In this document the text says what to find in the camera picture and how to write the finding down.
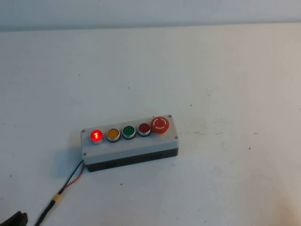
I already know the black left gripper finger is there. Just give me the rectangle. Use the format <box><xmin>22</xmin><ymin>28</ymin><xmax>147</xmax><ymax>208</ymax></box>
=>
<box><xmin>0</xmin><ymin>211</ymin><xmax>22</xmax><ymax>226</ymax></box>

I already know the lit red push button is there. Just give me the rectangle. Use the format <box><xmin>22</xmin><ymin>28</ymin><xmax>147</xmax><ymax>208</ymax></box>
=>
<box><xmin>90</xmin><ymin>129</ymin><xmax>104</xmax><ymax>145</ymax></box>

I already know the yellow push button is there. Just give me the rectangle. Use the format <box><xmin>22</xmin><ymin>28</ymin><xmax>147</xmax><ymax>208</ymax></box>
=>
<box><xmin>106</xmin><ymin>128</ymin><xmax>121</xmax><ymax>143</ymax></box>

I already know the green push button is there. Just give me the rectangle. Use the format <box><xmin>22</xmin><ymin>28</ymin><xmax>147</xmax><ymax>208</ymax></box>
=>
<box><xmin>121</xmin><ymin>125</ymin><xmax>137</xmax><ymax>140</ymax></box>

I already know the dark red push button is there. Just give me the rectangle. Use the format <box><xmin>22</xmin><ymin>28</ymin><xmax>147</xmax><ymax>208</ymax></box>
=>
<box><xmin>137</xmin><ymin>123</ymin><xmax>151</xmax><ymax>137</ymax></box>

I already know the red emergency stop mushroom button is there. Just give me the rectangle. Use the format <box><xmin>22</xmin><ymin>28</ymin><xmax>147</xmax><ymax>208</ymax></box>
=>
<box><xmin>150</xmin><ymin>116</ymin><xmax>170</xmax><ymax>135</ymax></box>

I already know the black red power cable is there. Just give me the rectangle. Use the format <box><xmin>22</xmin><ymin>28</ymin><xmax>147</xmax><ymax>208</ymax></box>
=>
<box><xmin>34</xmin><ymin>160</ymin><xmax>86</xmax><ymax>226</ymax></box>

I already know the grey and black switch box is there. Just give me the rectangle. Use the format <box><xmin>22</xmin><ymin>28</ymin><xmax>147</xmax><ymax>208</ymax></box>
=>
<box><xmin>80</xmin><ymin>114</ymin><xmax>179</xmax><ymax>172</ymax></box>

